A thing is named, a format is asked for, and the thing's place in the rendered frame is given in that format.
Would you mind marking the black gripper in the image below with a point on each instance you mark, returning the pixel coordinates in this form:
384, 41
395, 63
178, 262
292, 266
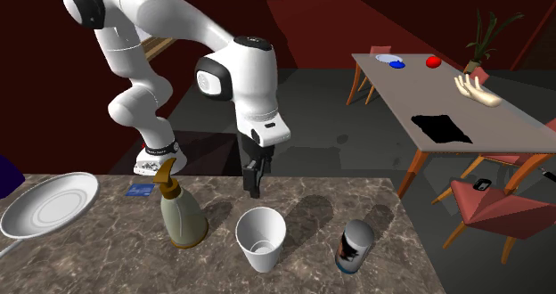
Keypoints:
254, 152

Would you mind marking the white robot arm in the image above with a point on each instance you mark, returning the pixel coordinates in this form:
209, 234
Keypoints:
243, 74

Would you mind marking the white paper cup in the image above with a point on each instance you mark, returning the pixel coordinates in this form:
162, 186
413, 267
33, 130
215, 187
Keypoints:
260, 241

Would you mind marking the beige spray bottle brown nozzle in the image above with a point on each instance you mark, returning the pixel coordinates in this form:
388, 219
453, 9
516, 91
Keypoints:
182, 217

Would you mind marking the blue card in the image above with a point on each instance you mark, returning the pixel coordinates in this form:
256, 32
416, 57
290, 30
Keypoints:
140, 190

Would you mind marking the grey can with picture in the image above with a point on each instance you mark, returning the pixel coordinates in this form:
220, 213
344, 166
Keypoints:
354, 247

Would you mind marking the red chair with wooden legs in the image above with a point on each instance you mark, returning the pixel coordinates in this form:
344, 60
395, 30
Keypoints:
495, 208
504, 158
378, 50
481, 74

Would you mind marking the grey dining table wooden legs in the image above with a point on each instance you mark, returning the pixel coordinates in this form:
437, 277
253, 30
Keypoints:
417, 93

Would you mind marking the white plate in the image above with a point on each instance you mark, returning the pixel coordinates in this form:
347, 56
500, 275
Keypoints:
48, 206

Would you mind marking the dark blue rounded object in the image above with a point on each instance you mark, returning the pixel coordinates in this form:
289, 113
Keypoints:
8, 178

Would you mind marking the green potted plant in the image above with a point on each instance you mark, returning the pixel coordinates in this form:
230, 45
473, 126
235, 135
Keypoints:
484, 37

